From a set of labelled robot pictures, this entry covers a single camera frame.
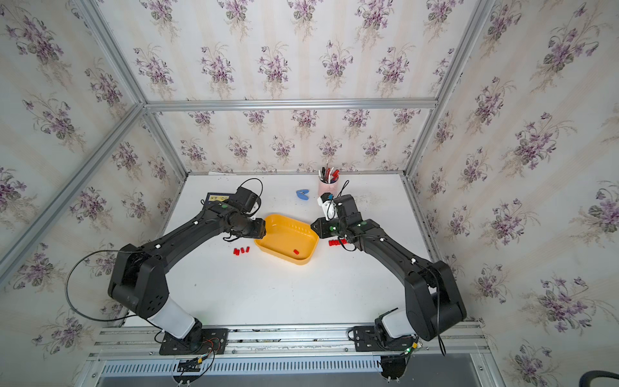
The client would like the yellow plastic storage box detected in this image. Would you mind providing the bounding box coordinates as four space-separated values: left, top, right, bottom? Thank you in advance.
255 214 319 265

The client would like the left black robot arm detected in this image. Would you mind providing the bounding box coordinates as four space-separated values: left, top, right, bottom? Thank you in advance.
108 203 266 346

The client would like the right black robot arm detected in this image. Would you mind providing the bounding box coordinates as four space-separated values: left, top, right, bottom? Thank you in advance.
310 218 467 341

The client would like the pink pen cup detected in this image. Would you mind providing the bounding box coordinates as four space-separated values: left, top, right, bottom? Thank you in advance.
318 167 339 196

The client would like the blue plastic clip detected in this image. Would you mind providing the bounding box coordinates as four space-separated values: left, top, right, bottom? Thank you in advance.
296 189 310 201

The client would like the dark blue notebook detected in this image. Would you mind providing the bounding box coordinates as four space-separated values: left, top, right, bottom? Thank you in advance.
206 193 231 203

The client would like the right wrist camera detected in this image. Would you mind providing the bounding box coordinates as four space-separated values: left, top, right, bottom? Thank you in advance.
318 193 362 222

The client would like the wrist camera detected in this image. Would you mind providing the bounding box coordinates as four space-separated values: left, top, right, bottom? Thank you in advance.
228 187 262 216
318 193 362 222

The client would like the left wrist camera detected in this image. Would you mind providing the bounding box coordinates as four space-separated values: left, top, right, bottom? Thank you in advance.
228 187 262 216

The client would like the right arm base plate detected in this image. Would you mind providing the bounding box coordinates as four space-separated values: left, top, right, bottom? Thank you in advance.
346 326 418 353

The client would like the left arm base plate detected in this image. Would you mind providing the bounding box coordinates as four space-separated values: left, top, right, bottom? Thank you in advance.
158 328 229 356

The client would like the aluminium front rail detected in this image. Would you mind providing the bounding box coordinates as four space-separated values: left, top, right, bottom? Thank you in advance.
78 322 494 386

